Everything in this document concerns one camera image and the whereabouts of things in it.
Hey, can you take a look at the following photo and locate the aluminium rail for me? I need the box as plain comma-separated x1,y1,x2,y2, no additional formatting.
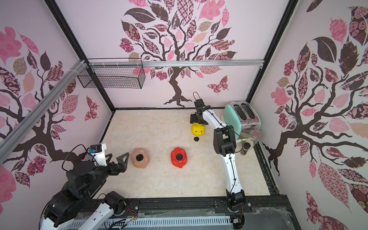
142,59,265,68
1,60,86,164

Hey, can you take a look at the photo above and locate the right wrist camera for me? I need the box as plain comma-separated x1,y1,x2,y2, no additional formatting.
194,99,205,110

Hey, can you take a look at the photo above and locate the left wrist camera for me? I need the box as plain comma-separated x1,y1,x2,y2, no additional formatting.
89,143,107,166

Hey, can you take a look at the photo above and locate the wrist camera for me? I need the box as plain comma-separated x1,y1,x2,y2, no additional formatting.
89,143,107,166
194,99,205,110

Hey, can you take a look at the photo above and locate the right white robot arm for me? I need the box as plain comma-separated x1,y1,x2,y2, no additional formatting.
190,105,246,212

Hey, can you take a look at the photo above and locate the mint green toaster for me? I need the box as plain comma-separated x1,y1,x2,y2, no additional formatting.
221,101,261,139

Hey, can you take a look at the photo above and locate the red piggy bank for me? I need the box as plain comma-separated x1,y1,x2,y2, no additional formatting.
171,147,187,168

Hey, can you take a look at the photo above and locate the black wire basket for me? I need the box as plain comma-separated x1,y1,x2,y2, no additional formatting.
78,57,146,89

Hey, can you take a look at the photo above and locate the glass spice jar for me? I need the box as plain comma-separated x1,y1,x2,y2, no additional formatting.
240,129,262,156

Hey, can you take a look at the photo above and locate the peach piggy bank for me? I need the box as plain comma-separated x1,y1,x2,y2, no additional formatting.
131,149,150,169

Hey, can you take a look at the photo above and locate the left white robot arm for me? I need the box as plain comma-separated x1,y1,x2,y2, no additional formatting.
39,152,129,230

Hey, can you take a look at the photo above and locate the yellow piggy bank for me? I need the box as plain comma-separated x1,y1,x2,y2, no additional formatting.
191,123,205,137

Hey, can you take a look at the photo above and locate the white slotted cable duct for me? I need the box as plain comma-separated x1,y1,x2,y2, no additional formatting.
66,216,232,230

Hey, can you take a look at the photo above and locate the black base frame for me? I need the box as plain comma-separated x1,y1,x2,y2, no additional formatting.
51,195,301,230

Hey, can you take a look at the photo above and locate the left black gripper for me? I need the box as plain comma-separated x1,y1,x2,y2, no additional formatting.
85,152,131,196

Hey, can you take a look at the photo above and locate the aluminium rail back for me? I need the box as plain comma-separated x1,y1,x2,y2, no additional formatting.
142,59,265,68

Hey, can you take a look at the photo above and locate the aluminium rail left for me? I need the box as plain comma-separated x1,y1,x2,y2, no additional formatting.
1,60,86,164

